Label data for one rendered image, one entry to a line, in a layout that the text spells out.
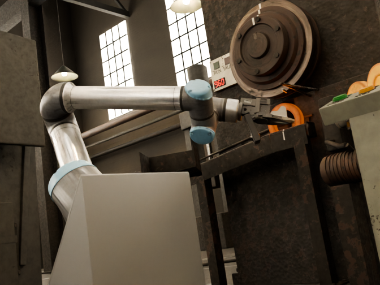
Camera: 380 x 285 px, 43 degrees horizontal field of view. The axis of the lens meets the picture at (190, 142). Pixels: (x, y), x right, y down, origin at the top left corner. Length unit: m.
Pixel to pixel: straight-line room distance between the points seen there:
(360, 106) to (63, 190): 0.81
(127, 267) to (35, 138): 3.44
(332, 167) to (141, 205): 1.00
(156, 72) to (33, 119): 7.65
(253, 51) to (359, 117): 1.09
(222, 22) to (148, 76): 9.40
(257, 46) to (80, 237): 1.47
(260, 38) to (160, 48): 9.71
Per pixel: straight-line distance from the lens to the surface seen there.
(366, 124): 1.30
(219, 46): 2.78
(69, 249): 1.15
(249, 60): 2.34
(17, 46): 4.70
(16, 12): 10.35
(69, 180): 1.33
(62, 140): 1.81
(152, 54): 12.15
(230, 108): 1.82
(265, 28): 2.33
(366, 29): 2.34
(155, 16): 12.31
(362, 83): 1.93
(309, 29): 2.29
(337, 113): 1.33
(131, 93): 1.73
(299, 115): 2.26
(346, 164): 1.95
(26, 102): 4.54
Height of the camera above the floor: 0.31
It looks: 11 degrees up
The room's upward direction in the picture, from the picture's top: 9 degrees counter-clockwise
